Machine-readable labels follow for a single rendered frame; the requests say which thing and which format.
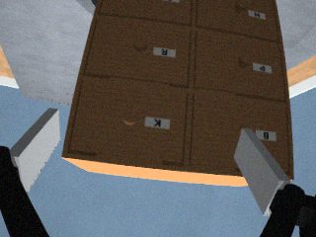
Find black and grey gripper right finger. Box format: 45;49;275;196
233;128;316;237

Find brown wooden drawer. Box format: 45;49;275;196
85;19;190;88
70;80;187;166
189;94;288;172
194;31;284;103
196;0;278;43
100;0;191;27

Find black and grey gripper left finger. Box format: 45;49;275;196
0;108;60;237

